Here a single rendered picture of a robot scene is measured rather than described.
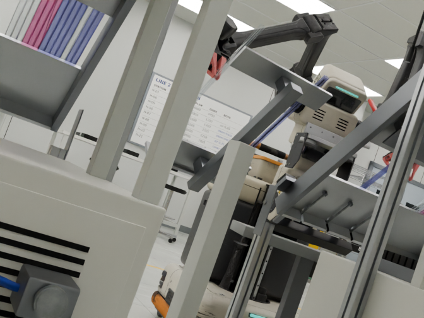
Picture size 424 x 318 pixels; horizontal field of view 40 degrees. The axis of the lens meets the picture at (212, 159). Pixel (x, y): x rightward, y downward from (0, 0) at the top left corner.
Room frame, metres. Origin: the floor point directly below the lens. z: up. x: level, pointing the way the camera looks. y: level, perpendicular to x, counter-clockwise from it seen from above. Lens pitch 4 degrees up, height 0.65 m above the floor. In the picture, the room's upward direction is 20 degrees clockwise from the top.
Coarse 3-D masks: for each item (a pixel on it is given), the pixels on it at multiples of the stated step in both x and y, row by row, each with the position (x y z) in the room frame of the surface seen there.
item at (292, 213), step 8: (288, 216) 1.92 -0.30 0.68; (296, 216) 1.93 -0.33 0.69; (304, 216) 1.96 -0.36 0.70; (312, 216) 1.98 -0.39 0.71; (312, 224) 1.96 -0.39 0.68; (320, 224) 1.98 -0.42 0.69; (328, 224) 2.01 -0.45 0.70; (328, 232) 2.00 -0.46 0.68; (336, 232) 2.01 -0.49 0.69; (344, 232) 2.03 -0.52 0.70; (352, 232) 2.06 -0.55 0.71; (352, 240) 2.04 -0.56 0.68; (360, 240) 2.06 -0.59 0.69; (392, 248) 2.14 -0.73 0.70; (408, 256) 2.16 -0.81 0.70; (416, 256) 2.19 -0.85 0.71
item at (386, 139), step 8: (400, 120) 1.63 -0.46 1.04; (392, 128) 1.66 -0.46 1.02; (400, 128) 1.61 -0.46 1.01; (376, 136) 1.69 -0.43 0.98; (384, 136) 1.69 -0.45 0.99; (392, 136) 1.63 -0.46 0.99; (376, 144) 1.71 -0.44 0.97; (384, 144) 1.71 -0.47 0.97; (392, 144) 1.66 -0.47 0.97; (392, 152) 1.74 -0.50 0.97; (416, 160) 1.77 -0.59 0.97
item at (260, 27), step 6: (258, 30) 1.61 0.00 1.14; (252, 36) 1.62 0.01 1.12; (246, 42) 1.63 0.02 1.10; (240, 48) 1.65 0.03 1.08; (234, 54) 1.67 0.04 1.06; (228, 60) 1.68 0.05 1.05; (222, 66) 1.70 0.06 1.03; (228, 66) 1.70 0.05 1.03; (216, 72) 1.72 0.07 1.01; (222, 72) 1.71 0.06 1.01; (210, 78) 1.74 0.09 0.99; (216, 78) 1.73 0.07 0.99; (210, 84) 1.74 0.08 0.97; (204, 90) 1.76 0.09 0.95; (198, 96) 1.77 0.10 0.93
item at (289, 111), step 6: (324, 78) 1.65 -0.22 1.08; (318, 84) 1.66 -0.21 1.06; (294, 108) 1.73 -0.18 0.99; (288, 114) 1.75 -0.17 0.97; (276, 120) 1.77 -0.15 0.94; (282, 120) 1.76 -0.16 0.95; (270, 126) 1.79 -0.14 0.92; (276, 126) 1.78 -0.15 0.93; (264, 132) 1.80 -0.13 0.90; (270, 132) 1.80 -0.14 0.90; (258, 138) 1.82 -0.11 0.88; (264, 138) 1.82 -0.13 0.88; (252, 144) 1.84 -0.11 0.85
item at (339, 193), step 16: (320, 192) 1.89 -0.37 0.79; (336, 192) 1.89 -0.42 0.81; (352, 192) 1.89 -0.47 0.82; (368, 192) 1.89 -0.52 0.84; (320, 208) 1.96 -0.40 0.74; (336, 208) 1.96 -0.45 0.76; (352, 208) 1.96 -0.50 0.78; (368, 208) 1.96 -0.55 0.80; (400, 208) 1.97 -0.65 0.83; (336, 224) 2.03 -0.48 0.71; (352, 224) 2.03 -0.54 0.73; (368, 224) 2.03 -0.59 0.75; (400, 224) 2.04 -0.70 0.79; (416, 224) 2.04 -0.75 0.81; (400, 240) 2.12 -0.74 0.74; (416, 240) 2.12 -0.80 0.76
